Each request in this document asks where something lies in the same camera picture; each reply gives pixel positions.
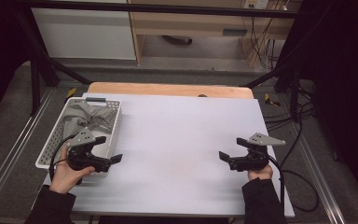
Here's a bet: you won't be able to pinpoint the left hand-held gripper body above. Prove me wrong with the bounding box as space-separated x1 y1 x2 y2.
65 126 113 174

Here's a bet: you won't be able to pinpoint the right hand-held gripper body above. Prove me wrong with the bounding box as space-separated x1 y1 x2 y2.
228 133 286 172

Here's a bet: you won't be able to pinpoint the gray cloth garment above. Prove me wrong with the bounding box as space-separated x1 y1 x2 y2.
61 102 118 147

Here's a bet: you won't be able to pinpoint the white perforated plastic basket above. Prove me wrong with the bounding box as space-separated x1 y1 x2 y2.
34 96 124 178

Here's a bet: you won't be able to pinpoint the person's right hand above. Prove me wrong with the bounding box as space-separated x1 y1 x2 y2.
247 163 274 182

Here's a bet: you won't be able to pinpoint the person's left hand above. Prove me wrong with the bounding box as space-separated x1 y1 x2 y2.
48 145 96 195

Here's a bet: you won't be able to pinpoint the yellow and black clamp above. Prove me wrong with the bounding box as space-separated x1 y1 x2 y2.
264 92 282 107
64 87 77 103

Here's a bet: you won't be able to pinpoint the white cabinet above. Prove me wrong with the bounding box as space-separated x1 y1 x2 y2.
31 0 137 61

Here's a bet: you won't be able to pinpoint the wooden desk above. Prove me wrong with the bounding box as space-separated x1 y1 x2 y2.
127 0 303 68

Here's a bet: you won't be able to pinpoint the white power strip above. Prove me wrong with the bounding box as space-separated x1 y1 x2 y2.
243 0 269 9

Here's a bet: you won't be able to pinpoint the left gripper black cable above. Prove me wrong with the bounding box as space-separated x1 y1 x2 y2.
48 133 77 182

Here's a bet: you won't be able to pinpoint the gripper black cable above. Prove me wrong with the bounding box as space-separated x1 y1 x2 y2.
48 133 77 182
268 155 320 214

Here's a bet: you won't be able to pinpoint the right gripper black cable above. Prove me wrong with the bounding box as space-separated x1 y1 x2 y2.
268 155 320 214

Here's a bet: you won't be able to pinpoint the black floor cables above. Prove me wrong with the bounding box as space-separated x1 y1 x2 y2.
264 88 317 133

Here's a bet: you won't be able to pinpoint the aluminium rail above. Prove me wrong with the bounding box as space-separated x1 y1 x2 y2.
0 88 56 213
295 124 347 224

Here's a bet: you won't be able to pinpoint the bundle of hanging cables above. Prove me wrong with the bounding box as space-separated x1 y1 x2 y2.
241 15 286 71

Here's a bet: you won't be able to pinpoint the black metal frame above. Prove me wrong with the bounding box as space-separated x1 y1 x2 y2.
12 0 304 123

